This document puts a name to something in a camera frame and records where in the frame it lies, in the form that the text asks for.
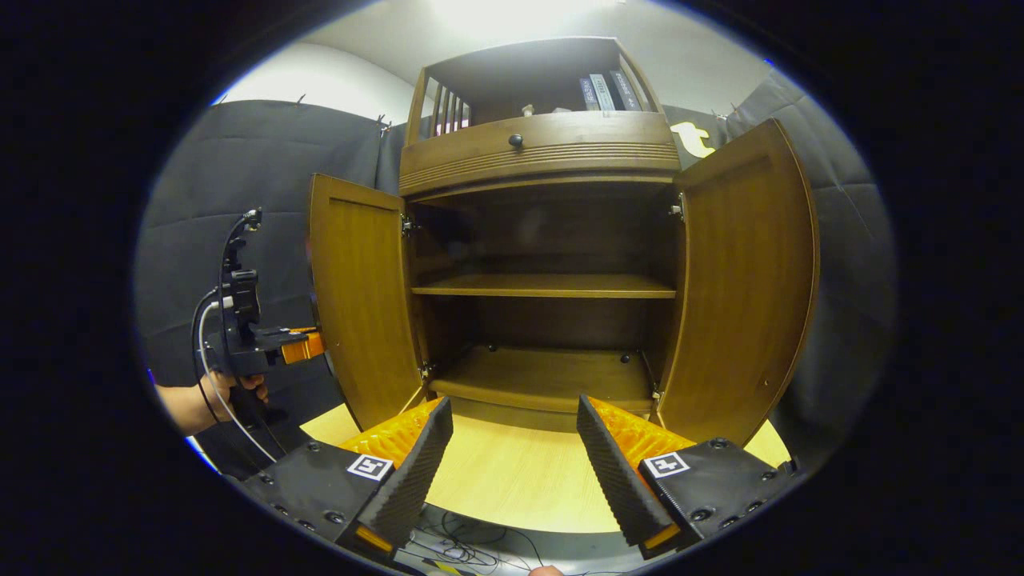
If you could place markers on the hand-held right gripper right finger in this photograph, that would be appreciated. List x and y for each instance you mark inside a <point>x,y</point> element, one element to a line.
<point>612,480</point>

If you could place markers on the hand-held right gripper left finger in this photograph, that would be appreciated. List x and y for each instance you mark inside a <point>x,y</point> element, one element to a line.
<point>416,480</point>

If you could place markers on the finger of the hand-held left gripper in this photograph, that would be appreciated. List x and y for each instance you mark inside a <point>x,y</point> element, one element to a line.
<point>302,348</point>

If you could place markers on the wooden cabinet door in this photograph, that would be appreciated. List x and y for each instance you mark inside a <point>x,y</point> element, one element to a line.
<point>744,280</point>
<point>364,304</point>

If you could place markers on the wooden double-door shoe cabinet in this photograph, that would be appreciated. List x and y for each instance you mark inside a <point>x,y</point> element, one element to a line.
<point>544,286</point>

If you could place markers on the black backdrop cloth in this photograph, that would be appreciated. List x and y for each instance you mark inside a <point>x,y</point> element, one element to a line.
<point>240,176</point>

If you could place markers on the wooden drawer with black knob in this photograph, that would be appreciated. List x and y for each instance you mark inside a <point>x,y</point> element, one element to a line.
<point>592,136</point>

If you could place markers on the dark hardcover book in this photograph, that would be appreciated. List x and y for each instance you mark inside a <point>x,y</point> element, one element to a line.
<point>590,94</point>
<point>626,90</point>

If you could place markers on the grey hardcover book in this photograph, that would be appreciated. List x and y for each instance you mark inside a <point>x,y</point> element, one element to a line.
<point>602,92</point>

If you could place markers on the large rectangular ceiling light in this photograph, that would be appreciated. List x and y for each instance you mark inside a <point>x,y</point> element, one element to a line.
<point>520,14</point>

